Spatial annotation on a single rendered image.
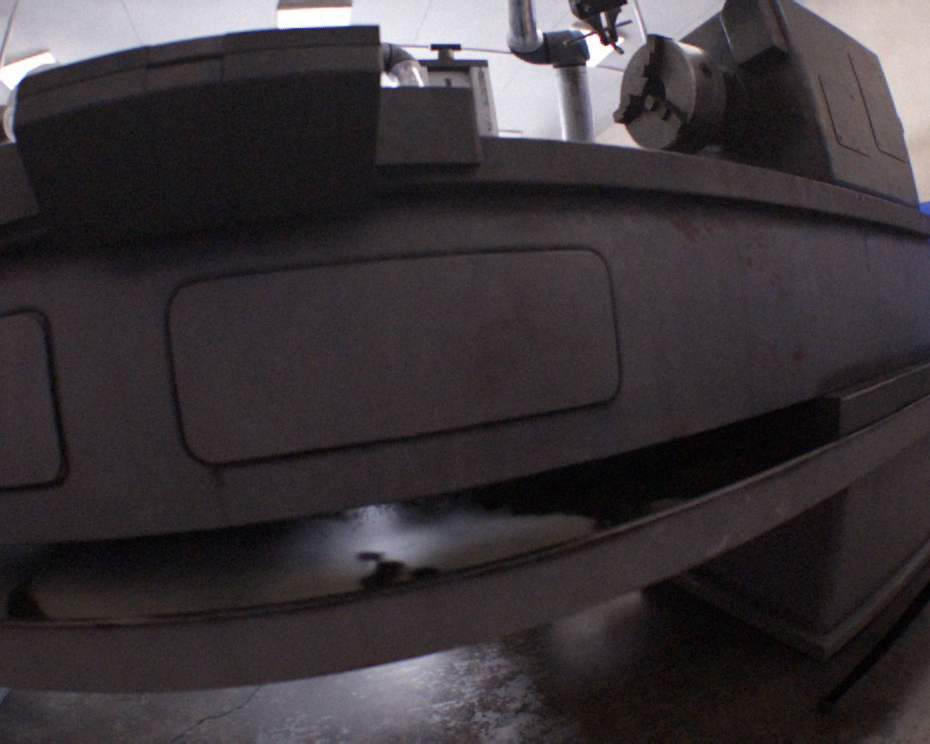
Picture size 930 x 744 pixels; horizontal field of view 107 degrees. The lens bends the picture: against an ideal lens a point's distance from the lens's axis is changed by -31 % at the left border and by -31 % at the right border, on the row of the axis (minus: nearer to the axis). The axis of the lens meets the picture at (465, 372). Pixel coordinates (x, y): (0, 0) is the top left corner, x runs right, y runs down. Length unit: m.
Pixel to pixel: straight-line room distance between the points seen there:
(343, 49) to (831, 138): 0.93
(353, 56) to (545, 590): 0.42
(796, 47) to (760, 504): 0.91
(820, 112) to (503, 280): 0.81
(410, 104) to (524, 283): 0.21
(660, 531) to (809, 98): 0.90
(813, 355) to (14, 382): 1.06
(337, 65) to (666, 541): 0.46
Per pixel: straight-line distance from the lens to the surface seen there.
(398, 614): 0.36
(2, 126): 0.98
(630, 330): 0.59
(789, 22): 1.21
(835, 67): 1.30
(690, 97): 1.02
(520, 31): 1.59
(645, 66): 1.08
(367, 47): 0.40
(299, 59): 0.40
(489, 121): 2.05
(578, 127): 1.72
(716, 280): 0.69
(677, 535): 0.45
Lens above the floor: 0.62
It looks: 4 degrees down
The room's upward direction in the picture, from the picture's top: 7 degrees counter-clockwise
